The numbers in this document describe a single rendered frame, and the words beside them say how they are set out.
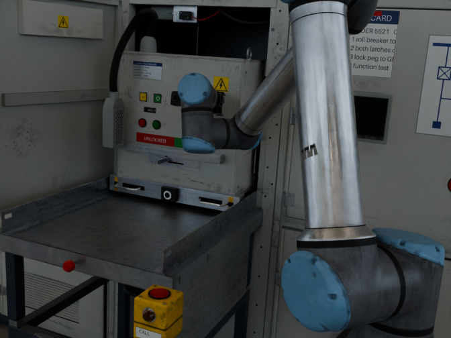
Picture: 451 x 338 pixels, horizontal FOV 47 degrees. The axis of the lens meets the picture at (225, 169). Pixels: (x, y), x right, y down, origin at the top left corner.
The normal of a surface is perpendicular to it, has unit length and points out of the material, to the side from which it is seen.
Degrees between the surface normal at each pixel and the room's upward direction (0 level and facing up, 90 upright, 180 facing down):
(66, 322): 90
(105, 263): 90
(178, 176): 90
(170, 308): 90
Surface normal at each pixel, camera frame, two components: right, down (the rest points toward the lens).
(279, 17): -0.40, 0.18
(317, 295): -0.84, 0.09
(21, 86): 0.84, 0.17
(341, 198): 0.09, -0.09
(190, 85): -0.13, -0.14
